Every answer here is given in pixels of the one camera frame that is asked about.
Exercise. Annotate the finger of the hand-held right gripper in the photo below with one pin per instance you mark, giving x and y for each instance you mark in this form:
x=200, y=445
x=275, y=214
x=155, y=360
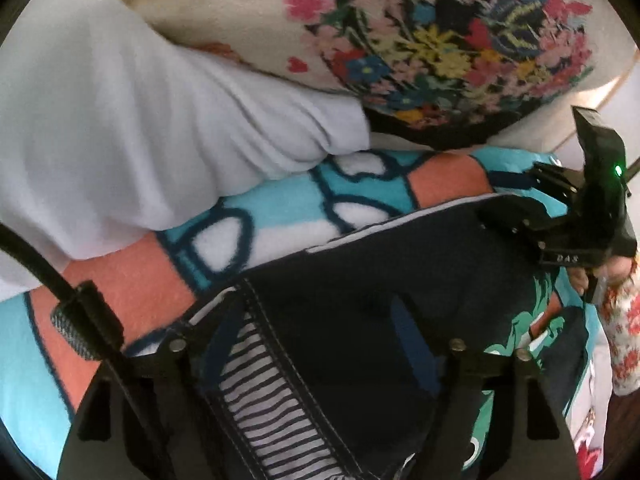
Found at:
x=520, y=225
x=550, y=180

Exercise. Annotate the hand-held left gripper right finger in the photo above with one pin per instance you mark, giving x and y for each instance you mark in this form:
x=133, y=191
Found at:
x=475, y=385

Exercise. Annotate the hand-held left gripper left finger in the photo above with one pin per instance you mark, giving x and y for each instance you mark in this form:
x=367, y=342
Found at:
x=167, y=380

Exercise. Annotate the navy pants with striped lining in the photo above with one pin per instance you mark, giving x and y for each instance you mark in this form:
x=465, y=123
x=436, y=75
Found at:
x=360, y=310

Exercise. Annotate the person's right forearm floral sleeve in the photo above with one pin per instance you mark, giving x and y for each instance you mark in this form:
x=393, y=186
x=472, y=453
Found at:
x=625, y=335

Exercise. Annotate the person's right hand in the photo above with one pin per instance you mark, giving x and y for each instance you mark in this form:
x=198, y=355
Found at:
x=580, y=277

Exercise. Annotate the floral embroidered cushion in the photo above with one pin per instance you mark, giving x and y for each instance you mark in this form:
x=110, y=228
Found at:
x=440, y=40

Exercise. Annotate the teal orange printed blanket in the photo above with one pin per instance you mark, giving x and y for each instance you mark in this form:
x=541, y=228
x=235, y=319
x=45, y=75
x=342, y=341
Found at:
x=280, y=205

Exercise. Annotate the white pillow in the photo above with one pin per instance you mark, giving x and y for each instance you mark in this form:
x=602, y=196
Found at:
x=140, y=125

